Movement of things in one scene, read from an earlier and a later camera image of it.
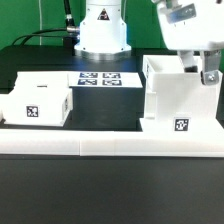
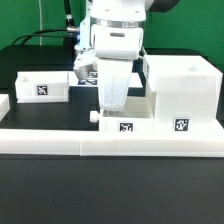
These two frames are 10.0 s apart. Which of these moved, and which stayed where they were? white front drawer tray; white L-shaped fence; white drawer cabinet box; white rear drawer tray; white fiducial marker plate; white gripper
Moved: white gripper; white front drawer tray
Stayed: white rear drawer tray; white drawer cabinet box; white fiducial marker plate; white L-shaped fence
